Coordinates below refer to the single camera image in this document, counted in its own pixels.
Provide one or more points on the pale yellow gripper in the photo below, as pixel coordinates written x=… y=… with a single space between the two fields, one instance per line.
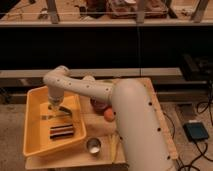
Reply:
x=54 y=104

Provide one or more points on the green pepper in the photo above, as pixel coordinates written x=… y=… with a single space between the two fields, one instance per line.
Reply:
x=65 y=110

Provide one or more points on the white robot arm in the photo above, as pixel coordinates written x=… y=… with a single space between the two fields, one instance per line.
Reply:
x=142 y=136

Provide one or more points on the yellow plastic tray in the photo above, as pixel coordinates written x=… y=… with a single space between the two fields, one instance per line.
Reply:
x=37 y=141

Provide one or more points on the silver fork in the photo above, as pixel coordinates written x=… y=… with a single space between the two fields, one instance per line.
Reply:
x=47 y=117

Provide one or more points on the dark striped block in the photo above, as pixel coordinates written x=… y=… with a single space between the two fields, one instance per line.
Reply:
x=62 y=131

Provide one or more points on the dark purple bowl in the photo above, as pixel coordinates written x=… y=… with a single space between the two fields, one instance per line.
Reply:
x=98 y=107

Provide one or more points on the orange round fruit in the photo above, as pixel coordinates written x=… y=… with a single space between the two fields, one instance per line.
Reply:
x=109 y=115

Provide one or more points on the small metal cup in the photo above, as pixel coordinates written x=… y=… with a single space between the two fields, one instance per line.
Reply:
x=93 y=145

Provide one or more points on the wooden table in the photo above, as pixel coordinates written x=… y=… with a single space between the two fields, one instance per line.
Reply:
x=78 y=157

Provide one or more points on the black foot pedal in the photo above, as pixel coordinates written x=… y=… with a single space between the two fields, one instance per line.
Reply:
x=195 y=131

